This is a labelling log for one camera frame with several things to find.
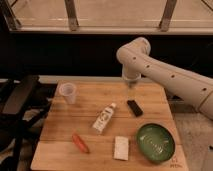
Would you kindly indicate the orange carrot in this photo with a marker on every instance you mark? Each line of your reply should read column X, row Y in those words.
column 80, row 143

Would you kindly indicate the white plastic bottle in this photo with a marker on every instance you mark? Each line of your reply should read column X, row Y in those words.
column 103, row 118

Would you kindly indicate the black rectangular block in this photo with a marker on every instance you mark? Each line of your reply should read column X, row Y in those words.
column 135, row 108

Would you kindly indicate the white sponge block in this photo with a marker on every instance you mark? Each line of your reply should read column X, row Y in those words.
column 121, row 148

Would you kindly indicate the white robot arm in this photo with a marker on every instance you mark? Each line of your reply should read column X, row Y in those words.
column 193, row 88

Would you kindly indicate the window frame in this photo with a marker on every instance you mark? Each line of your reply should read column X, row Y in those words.
column 155, row 17

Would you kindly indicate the clear plastic cup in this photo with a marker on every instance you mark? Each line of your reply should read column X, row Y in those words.
column 68, row 92

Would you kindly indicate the green bowl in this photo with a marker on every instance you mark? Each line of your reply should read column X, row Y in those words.
column 155, row 142

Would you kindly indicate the translucent gripper tip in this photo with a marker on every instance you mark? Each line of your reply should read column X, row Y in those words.
column 130, row 84

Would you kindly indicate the black chair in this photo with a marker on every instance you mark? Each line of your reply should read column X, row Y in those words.
column 22, row 108

